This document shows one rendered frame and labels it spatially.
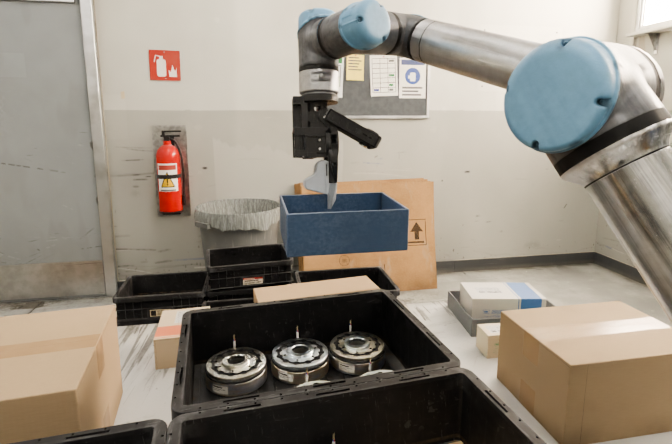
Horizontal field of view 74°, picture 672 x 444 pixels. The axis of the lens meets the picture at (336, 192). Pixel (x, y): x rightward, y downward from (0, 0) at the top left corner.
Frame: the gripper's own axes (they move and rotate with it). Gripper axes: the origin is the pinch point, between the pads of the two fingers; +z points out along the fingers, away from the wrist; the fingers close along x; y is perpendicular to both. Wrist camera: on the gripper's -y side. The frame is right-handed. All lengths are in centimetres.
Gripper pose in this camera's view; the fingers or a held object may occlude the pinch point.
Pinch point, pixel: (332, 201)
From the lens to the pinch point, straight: 84.9
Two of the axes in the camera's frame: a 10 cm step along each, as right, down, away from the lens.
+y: -9.9, 0.3, -1.5
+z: 0.2, 10.0, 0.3
